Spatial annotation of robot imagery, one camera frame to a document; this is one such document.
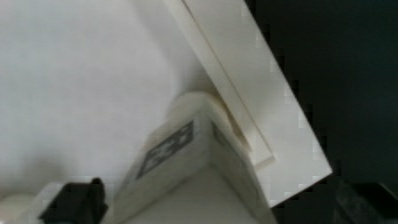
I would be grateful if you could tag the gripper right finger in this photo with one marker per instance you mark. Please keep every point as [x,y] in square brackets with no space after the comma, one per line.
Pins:
[367,204]

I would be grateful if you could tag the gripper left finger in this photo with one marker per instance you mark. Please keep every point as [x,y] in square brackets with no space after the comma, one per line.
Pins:
[77,206]

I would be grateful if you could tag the white table leg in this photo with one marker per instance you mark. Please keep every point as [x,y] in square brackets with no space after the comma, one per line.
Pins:
[191,145]

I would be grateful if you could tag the white square tabletop part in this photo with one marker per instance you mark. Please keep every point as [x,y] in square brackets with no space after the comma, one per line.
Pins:
[97,67]

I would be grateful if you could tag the white front fence rail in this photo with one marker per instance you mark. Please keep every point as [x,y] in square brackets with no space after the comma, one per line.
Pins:
[259,96]

